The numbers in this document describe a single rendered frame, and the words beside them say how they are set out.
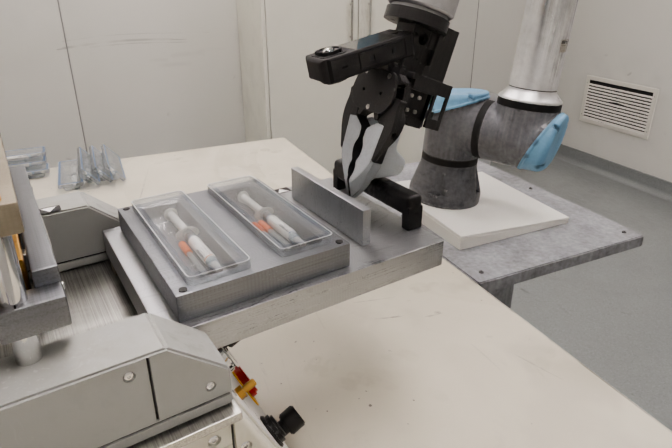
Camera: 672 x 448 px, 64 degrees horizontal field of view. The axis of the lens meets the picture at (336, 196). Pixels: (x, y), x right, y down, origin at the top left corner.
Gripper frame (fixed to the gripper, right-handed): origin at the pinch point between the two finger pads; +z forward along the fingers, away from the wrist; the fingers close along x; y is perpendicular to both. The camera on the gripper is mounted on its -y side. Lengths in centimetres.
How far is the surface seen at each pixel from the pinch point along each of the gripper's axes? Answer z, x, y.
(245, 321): 10.6, -11.0, -15.4
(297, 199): 4.1, 6.0, -2.3
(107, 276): 15.8, 7.8, -21.6
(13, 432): 14.3, -16.3, -32.1
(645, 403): 55, 8, 144
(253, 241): 5.7, -4.8, -13.1
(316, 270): 6.1, -10.0, -8.9
